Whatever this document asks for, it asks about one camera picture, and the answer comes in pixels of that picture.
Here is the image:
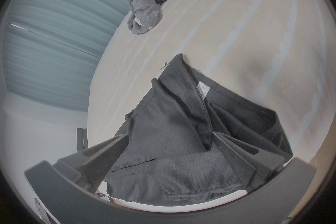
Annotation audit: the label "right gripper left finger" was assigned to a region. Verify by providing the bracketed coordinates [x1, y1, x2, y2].
[54, 134, 130, 194]

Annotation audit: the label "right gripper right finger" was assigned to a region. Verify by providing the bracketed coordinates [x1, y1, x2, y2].
[213, 132, 286, 192]

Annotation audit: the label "black shorts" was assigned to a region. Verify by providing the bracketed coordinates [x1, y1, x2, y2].
[104, 54, 293, 205]

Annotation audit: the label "blue-green curtain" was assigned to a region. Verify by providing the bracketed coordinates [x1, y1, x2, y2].
[0, 0, 156, 114]

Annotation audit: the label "grey knitted garment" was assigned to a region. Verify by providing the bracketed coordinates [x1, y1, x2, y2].
[128, 0, 162, 34]

